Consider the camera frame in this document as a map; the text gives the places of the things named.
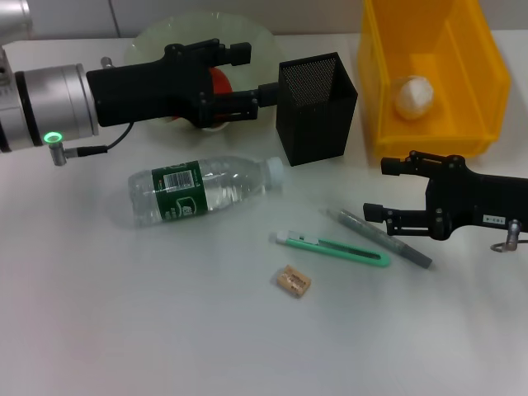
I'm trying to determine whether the red-orange fruit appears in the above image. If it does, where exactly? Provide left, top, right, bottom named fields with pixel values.
left=164, top=67, right=233, bottom=130

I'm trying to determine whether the left wrist plug with cable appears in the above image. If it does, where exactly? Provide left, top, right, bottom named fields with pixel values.
left=45, top=122, right=136, bottom=167

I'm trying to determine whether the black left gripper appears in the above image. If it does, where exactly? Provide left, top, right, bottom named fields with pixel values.
left=86, top=38, right=282, bottom=129

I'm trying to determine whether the clear green-label water bottle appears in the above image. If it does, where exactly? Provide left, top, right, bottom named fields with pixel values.
left=127, top=155, right=286, bottom=229

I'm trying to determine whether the black mesh pen holder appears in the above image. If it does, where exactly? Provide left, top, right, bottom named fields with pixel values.
left=275, top=52, right=359, bottom=167

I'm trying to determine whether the green utility knife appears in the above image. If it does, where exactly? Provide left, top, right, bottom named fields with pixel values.
left=270, top=230, right=391, bottom=268

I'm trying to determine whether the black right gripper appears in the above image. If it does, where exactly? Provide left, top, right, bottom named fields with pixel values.
left=362, top=149, right=528, bottom=242

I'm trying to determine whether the translucent green fruit plate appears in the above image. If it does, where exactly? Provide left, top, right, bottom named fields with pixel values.
left=123, top=12, right=285, bottom=134

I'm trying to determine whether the grey pen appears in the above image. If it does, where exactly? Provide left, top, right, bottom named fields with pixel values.
left=326, top=207, right=434, bottom=271

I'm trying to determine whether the white paper ball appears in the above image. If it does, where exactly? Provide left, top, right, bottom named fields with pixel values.
left=394, top=75, right=436, bottom=122

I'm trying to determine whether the yellow plastic bin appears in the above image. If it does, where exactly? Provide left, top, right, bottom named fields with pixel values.
left=356, top=0, right=512, bottom=167

